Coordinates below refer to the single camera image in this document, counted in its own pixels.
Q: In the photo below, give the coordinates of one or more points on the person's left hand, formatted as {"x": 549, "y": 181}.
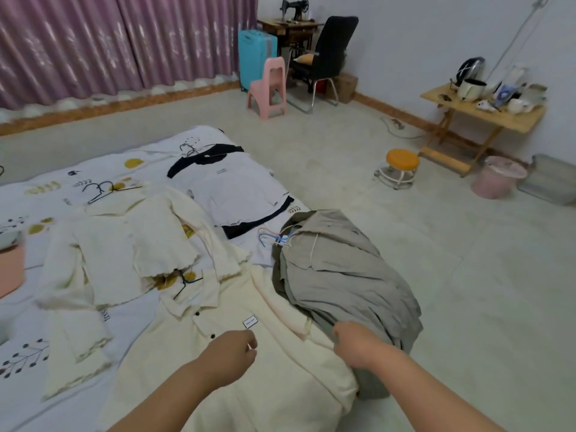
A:
{"x": 229, "y": 359}

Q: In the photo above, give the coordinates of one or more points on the person's right hand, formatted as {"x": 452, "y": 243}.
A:
{"x": 360, "y": 346}

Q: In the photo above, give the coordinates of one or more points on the pale yellow polo shirt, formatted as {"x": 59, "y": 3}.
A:
{"x": 202, "y": 400}

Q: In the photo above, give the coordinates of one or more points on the beige grey cardigan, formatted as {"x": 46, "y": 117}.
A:
{"x": 351, "y": 287}

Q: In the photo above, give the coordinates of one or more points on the dark green striped shirt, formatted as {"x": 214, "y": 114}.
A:
{"x": 276, "y": 274}

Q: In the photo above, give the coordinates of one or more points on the white plastic hanger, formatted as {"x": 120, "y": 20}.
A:
{"x": 315, "y": 245}

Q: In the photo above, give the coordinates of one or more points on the blue plastic hanger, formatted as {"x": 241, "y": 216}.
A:
{"x": 265, "y": 236}

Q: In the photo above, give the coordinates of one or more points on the cream lace-up knit sweater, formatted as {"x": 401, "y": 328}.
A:
{"x": 76, "y": 346}

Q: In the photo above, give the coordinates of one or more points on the white knit cardigan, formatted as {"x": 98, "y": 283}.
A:
{"x": 112, "y": 247}

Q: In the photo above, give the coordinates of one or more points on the white printed t-shirt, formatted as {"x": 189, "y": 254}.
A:
{"x": 234, "y": 188}

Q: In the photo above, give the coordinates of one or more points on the black t-shirt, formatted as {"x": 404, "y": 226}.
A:
{"x": 189, "y": 164}

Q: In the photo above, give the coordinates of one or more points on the peach blazer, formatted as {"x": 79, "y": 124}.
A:
{"x": 11, "y": 269}

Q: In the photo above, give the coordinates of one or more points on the person's right forearm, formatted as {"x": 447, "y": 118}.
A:
{"x": 432, "y": 395}

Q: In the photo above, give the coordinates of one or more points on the person's left forearm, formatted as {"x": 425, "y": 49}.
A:
{"x": 162, "y": 400}

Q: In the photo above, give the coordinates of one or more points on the orange round stool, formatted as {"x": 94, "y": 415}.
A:
{"x": 402, "y": 158}

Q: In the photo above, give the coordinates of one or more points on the pink plastic bucket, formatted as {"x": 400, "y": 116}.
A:
{"x": 495, "y": 182}

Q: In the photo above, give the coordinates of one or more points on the white power strip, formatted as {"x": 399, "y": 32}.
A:
{"x": 396, "y": 124}

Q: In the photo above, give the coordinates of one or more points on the grey plastic tray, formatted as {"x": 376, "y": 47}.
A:
{"x": 549, "y": 179}

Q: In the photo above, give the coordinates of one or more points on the cardboard box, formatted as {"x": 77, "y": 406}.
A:
{"x": 347, "y": 87}

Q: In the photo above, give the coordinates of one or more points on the pink plastic chair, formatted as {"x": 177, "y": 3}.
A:
{"x": 270, "y": 98}

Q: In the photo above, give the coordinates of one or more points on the small white appliance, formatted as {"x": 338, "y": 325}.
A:
{"x": 486, "y": 105}

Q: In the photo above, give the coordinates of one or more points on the wooden folding table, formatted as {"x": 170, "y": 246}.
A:
{"x": 517, "y": 119}

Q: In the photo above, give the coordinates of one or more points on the white bowl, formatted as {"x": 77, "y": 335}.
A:
{"x": 517, "y": 106}

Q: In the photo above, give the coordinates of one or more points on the blue cup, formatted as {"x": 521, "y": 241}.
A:
{"x": 504, "y": 96}

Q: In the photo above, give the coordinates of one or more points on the black silver kettle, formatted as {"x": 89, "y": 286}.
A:
{"x": 470, "y": 67}

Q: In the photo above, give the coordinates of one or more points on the teal box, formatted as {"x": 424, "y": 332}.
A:
{"x": 256, "y": 58}

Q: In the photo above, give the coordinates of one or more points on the black office chair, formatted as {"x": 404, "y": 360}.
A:
{"x": 333, "y": 44}

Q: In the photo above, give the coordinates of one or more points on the stack of white dishes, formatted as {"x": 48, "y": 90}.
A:
{"x": 535, "y": 92}

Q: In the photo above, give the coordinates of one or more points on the white jug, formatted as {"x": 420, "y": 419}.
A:
{"x": 517, "y": 76}

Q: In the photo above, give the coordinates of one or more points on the dark side table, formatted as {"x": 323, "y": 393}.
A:
{"x": 288, "y": 29}

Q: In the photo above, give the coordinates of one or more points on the black sewing machine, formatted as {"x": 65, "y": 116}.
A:
{"x": 297, "y": 8}

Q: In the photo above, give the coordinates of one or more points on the purple curtain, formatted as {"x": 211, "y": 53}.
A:
{"x": 90, "y": 40}

